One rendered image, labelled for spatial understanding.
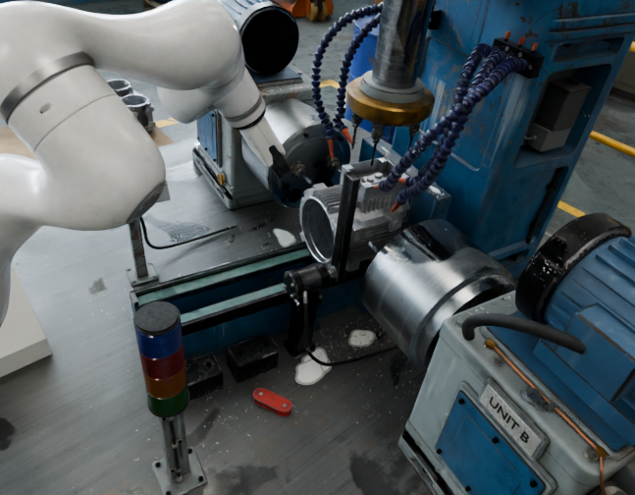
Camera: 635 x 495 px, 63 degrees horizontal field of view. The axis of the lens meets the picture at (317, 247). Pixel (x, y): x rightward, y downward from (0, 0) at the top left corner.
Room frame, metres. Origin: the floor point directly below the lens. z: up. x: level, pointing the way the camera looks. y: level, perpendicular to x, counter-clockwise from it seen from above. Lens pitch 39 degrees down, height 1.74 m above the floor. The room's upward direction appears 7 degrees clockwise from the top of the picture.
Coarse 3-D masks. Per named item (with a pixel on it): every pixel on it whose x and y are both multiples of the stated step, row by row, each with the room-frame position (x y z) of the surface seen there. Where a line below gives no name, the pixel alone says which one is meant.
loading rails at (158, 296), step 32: (256, 256) 0.95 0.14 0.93; (288, 256) 0.97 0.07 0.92; (160, 288) 0.81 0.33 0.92; (192, 288) 0.83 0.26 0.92; (224, 288) 0.86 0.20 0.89; (256, 288) 0.91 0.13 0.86; (352, 288) 0.94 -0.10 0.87; (192, 320) 0.72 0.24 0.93; (224, 320) 0.76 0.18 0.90; (256, 320) 0.80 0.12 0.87; (288, 320) 0.85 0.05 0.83; (192, 352) 0.72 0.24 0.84
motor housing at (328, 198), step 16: (320, 192) 0.98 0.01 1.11; (336, 192) 0.99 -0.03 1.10; (304, 208) 1.03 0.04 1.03; (320, 208) 1.05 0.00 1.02; (336, 208) 0.94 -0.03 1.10; (304, 224) 1.02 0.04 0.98; (320, 224) 1.04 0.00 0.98; (368, 224) 0.94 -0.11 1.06; (384, 224) 0.96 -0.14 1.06; (320, 240) 1.01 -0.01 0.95; (368, 240) 0.93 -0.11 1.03; (384, 240) 0.96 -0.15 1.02; (320, 256) 0.96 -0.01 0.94; (368, 256) 0.94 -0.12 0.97
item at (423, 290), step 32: (416, 224) 0.83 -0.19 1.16; (448, 224) 0.85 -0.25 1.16; (384, 256) 0.77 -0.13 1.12; (416, 256) 0.75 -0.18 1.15; (448, 256) 0.74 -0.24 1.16; (480, 256) 0.75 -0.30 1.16; (384, 288) 0.73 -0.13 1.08; (416, 288) 0.69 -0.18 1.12; (448, 288) 0.67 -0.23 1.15; (480, 288) 0.68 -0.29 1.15; (512, 288) 0.72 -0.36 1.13; (384, 320) 0.70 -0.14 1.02; (416, 320) 0.65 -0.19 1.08; (416, 352) 0.64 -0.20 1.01
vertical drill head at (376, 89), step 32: (384, 0) 1.03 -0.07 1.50; (416, 0) 1.00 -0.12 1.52; (384, 32) 1.01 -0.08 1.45; (416, 32) 1.00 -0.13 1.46; (384, 64) 1.00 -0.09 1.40; (416, 64) 1.01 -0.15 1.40; (352, 96) 1.00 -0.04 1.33; (384, 96) 0.98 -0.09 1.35; (416, 96) 0.99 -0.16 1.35; (384, 128) 0.97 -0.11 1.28; (416, 128) 1.02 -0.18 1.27
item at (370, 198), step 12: (348, 168) 1.04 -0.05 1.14; (360, 168) 1.07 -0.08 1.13; (372, 168) 1.09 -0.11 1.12; (384, 168) 1.09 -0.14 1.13; (360, 180) 1.04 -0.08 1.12; (372, 180) 1.02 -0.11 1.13; (360, 192) 0.98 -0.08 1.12; (372, 192) 0.98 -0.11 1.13; (384, 192) 0.99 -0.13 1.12; (396, 192) 1.01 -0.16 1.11; (360, 204) 0.97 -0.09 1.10; (372, 204) 0.98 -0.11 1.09; (384, 204) 0.99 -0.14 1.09
